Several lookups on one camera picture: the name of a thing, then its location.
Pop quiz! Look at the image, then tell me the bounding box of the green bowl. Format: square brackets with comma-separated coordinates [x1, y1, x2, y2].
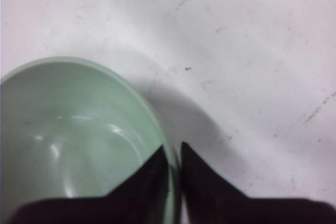
[1, 57, 181, 223]

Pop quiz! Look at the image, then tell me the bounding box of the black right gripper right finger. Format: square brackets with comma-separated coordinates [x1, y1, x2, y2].
[181, 142, 335, 223]

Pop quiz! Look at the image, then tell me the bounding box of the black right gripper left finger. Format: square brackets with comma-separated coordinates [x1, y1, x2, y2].
[8, 146, 169, 223]

